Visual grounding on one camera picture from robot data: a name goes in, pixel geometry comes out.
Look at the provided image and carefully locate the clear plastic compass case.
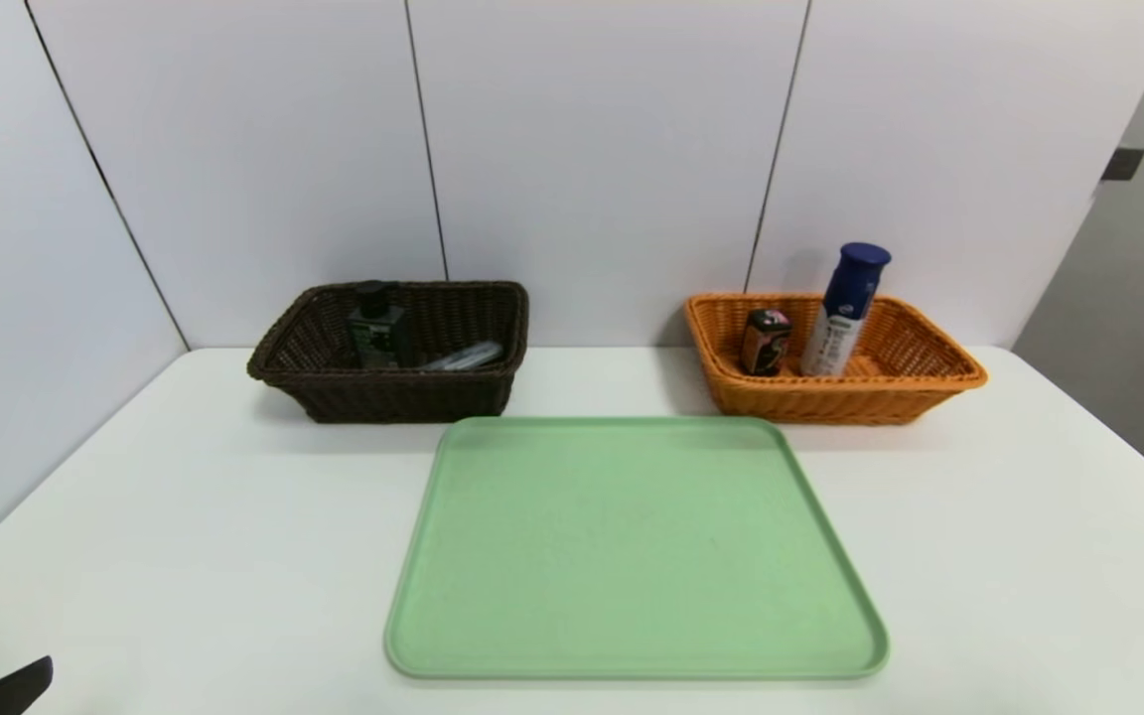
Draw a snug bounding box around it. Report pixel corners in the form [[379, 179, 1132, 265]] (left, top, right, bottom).
[[421, 341, 505, 372]]

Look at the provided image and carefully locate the black gum box with pink print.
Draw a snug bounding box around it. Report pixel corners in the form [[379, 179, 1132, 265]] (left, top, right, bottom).
[[739, 308, 793, 376]]

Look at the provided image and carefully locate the black square pump bottle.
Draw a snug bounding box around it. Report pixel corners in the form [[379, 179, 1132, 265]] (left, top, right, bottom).
[[347, 281, 410, 370]]

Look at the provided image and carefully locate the white bottle with blue cap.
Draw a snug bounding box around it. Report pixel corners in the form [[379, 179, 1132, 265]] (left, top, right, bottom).
[[798, 242, 893, 378]]

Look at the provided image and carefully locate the dark brown wicker basket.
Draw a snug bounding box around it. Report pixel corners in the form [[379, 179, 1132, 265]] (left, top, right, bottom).
[[247, 281, 530, 425]]

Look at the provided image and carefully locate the orange wicker basket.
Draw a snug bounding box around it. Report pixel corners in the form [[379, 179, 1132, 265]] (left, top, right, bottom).
[[683, 293, 988, 427]]

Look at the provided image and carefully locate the light green plastic tray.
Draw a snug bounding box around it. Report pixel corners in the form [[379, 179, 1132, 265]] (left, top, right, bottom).
[[383, 415, 891, 682]]

